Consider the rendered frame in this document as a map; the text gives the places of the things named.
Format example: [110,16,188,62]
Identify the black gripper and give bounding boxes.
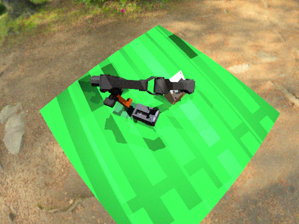
[103,88,124,108]

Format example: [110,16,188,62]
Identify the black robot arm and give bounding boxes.
[90,74,195,95]

